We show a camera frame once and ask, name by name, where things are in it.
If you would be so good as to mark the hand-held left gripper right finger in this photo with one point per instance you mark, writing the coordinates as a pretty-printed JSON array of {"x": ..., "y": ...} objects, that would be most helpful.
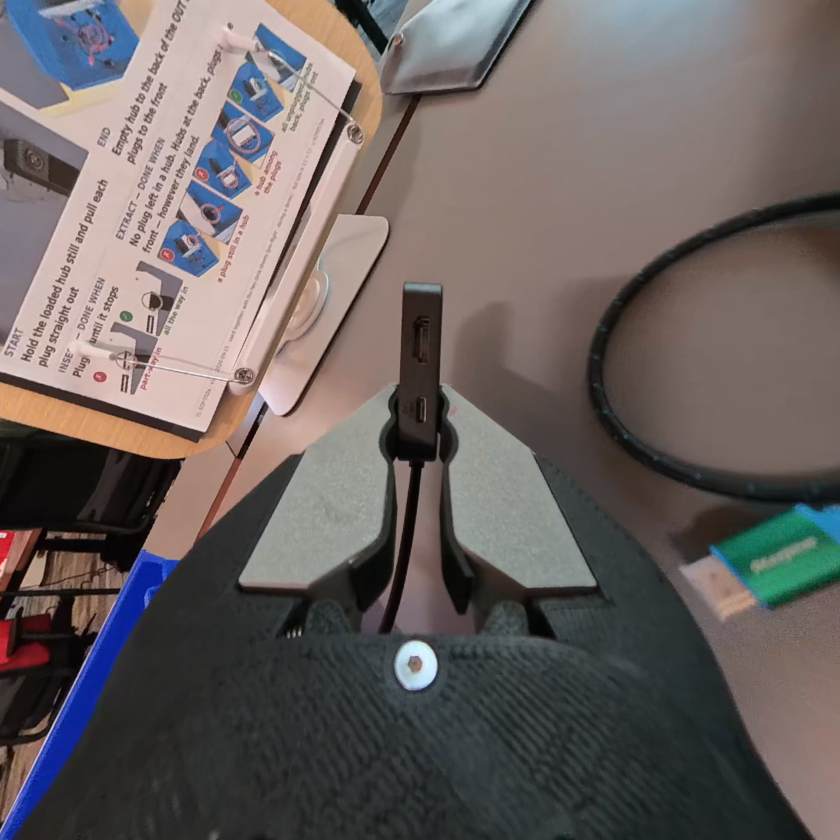
[{"x": 518, "y": 518}]

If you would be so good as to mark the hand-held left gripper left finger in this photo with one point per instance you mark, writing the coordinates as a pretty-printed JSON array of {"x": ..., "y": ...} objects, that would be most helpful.
[{"x": 321, "y": 518}]

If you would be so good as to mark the small black hub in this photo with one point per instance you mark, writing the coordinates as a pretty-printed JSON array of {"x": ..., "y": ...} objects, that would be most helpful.
[{"x": 420, "y": 308}]

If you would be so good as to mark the blue storage bin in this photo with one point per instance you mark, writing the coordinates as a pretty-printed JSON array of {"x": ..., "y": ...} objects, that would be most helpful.
[{"x": 98, "y": 656}]

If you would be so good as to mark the black chair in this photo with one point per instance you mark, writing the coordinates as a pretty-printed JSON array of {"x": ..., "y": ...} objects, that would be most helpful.
[{"x": 79, "y": 485}]

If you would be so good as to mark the wooden stand board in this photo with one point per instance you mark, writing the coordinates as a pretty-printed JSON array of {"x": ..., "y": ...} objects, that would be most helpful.
[{"x": 369, "y": 98}]

